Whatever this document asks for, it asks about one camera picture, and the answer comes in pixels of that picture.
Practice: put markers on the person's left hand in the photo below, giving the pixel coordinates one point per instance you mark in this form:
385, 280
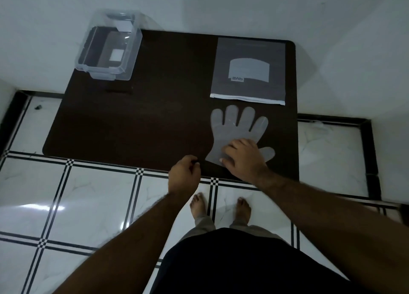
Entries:
182, 177

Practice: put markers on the person's right hand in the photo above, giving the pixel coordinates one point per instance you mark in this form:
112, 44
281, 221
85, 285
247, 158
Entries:
247, 162

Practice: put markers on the person's right thumb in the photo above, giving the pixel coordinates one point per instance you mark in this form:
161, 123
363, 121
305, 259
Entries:
225, 162

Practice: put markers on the person's left thumb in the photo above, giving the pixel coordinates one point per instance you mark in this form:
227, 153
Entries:
195, 167

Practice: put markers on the clear plastic disposable glove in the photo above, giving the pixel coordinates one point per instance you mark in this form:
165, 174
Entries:
236, 127

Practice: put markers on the person's right forearm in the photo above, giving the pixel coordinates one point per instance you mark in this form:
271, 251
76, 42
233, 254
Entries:
332, 226

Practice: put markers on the person's left forearm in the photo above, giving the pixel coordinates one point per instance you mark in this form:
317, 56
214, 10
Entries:
134, 242

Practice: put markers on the person's left foot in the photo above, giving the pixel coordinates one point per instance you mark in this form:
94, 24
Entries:
198, 205

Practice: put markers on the person's foot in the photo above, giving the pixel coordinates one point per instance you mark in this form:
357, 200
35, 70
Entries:
198, 205
243, 209

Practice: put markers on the person's right foot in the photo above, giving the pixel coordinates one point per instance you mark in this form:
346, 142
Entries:
243, 209

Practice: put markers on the person's beige trousers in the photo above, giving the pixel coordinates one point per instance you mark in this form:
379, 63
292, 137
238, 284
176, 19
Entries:
206, 225

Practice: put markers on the grey zip bag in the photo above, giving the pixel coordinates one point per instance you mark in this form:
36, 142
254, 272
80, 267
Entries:
249, 70

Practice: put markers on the person's dark shirt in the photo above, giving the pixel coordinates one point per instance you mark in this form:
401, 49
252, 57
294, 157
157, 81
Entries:
249, 265

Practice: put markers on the clear plastic storage box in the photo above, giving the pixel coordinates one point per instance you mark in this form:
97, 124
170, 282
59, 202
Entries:
108, 47

